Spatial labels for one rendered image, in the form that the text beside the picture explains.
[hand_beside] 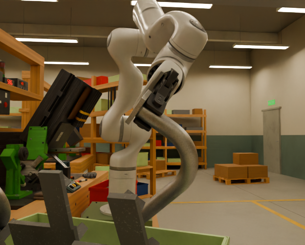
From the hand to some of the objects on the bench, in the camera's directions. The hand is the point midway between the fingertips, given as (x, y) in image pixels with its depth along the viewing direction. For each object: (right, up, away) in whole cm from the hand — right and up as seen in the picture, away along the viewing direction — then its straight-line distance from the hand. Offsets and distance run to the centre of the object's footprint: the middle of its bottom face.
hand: (150, 112), depth 47 cm
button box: (-47, -44, +115) cm, 132 cm away
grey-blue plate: (-60, -42, +144) cm, 162 cm away
